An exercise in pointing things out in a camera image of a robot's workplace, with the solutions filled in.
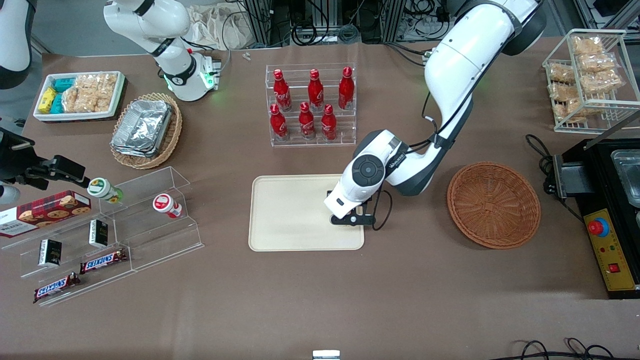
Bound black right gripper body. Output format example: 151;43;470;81
0;128;37;184

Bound cream plastic serving tray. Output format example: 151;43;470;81
248;174;366;252

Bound oval light wicker basket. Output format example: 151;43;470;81
109;92;184;170

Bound round brown wicker basket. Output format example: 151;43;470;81
446;161;542;250

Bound green lid drink bottle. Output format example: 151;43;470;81
87;177;124;204

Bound red plaid cookie box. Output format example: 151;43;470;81
0;190;93;239

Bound white rectangular snack bin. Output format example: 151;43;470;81
33;71;127;123

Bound yellow snack packet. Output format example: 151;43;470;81
39;87;57;114

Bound clear acrylic bottle rack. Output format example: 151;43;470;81
265;63;358;148

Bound clear rice cracker pack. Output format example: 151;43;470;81
62;87;85;114
572;35;604;56
548;82;581;103
580;69;624;94
548;63;576;84
577;52;617;74
92;73;119;114
554;99;587;124
75;74;102;95

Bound small black white box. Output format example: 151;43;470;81
38;238;62;267
88;219;109;249

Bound red cola bottle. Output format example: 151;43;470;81
321;104;338;142
269;104;289;142
307;69;324;112
338;66;355;111
273;69;293;112
298;102;316;141

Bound stacked aluminium foil trays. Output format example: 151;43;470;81
110;99;174;159

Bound Snickers chocolate bar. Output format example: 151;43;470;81
33;272;81;304
79;248;128;275

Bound red lid drink bottle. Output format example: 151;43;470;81
152;193;184;219

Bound clear acrylic stepped shelf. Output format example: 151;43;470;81
0;166;205;307

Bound beige cloth bag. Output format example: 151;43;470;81
188;4;252;51

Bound black sealing machine yellow panel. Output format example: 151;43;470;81
552;137;640;300

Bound steel pan in machine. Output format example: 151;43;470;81
610;148;640;209

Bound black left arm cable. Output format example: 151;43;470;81
372;90;476;232

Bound black background cable bundle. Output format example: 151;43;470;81
272;0;453;47

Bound black machine power cable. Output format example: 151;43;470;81
525;134;586;223

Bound aluminium profile frame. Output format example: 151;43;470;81
243;0;408;47

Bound black floor cables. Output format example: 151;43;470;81
500;338;640;360

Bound white wire snack rack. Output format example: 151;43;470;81
542;29;640;134

